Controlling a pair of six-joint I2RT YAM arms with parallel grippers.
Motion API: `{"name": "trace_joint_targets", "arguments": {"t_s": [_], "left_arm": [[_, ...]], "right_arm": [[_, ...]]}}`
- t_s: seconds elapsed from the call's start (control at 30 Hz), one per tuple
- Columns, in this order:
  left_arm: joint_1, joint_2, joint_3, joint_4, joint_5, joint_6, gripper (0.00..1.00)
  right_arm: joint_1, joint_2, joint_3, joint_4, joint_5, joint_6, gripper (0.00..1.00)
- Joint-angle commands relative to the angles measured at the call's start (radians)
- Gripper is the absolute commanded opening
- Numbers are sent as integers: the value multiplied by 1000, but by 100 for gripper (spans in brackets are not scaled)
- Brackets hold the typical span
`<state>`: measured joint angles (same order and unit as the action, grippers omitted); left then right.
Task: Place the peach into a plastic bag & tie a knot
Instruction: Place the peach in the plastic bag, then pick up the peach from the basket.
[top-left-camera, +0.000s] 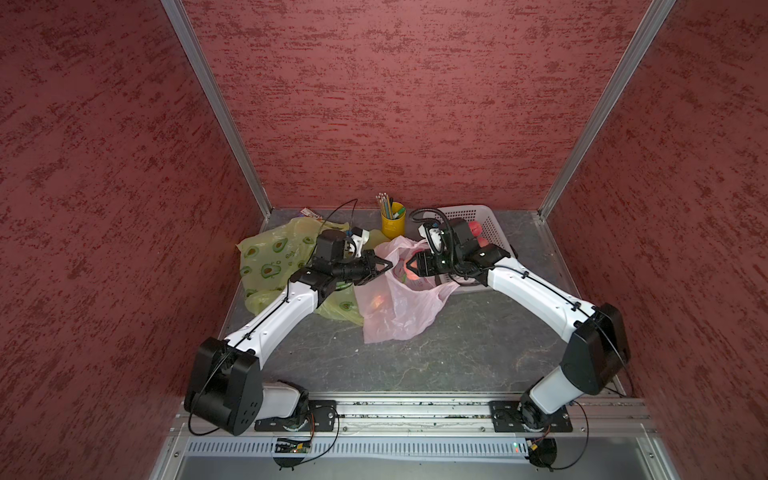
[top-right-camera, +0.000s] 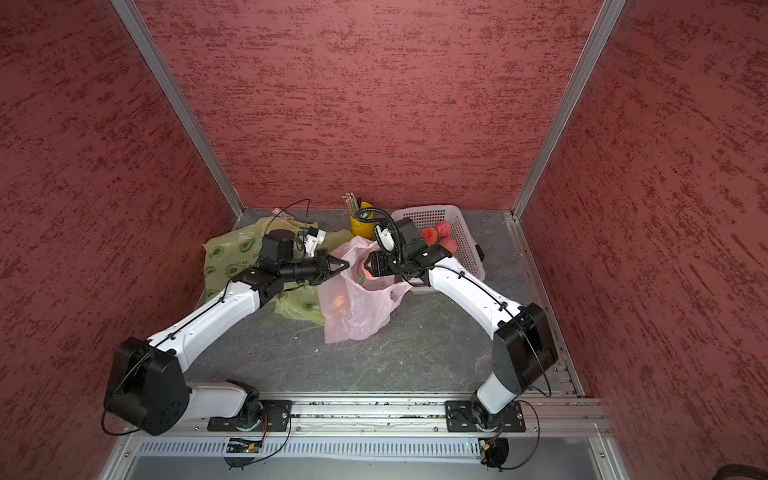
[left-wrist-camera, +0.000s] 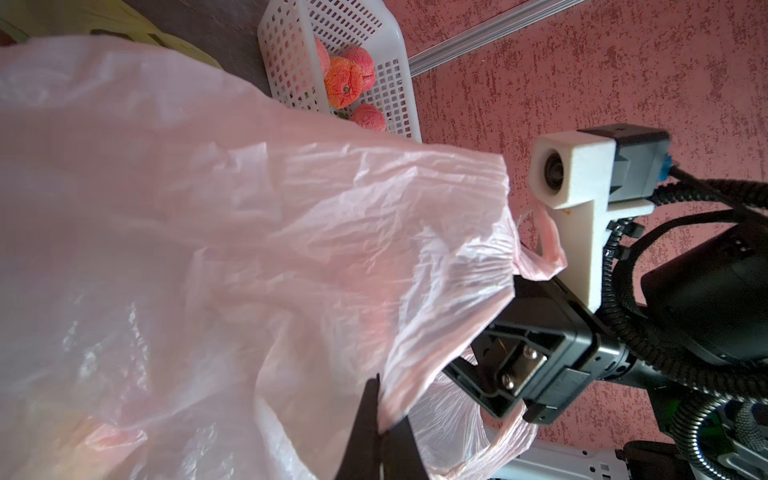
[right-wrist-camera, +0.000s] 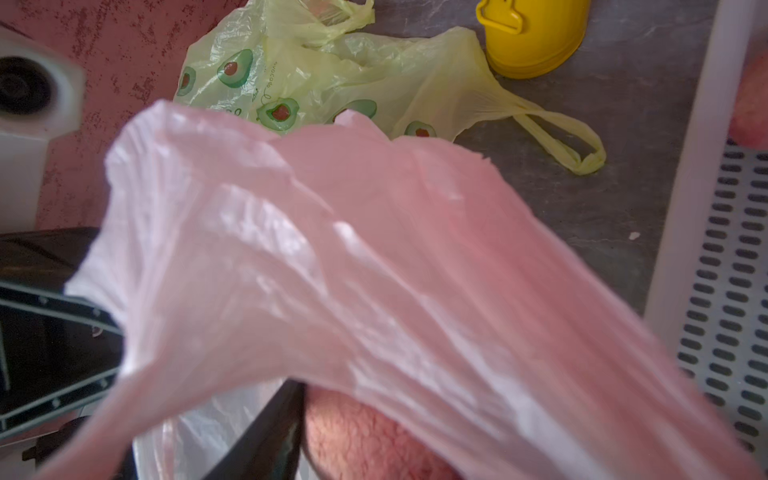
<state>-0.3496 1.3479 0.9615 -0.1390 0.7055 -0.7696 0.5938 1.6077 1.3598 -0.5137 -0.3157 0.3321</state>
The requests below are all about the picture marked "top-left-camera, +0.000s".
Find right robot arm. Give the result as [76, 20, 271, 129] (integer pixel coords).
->
[406, 208, 630, 432]

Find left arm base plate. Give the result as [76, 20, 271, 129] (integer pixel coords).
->
[253, 400, 338, 435]

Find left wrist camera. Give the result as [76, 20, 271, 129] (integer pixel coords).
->
[347, 227, 370, 258]

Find peach in basket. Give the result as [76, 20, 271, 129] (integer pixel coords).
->
[468, 221, 489, 247]
[403, 268, 425, 287]

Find yellow pencil cup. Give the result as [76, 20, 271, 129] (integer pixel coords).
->
[381, 202, 406, 240]

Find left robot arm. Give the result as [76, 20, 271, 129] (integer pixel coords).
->
[183, 227, 393, 435]

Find white plastic basket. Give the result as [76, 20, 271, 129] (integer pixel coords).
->
[434, 205, 517, 295]

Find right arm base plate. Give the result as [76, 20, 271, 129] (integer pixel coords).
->
[488, 401, 573, 434]

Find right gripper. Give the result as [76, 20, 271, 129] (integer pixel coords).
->
[405, 248, 462, 278]

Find pink plastic bag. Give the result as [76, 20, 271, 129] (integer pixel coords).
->
[354, 236, 458, 344]

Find pencils in cup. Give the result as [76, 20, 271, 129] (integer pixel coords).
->
[376, 192, 405, 220]

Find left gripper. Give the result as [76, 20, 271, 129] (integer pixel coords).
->
[332, 249, 393, 284]

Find peach front orange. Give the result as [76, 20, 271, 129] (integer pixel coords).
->
[369, 294, 386, 311]

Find green avocado print bag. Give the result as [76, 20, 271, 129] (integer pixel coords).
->
[237, 217, 389, 326]

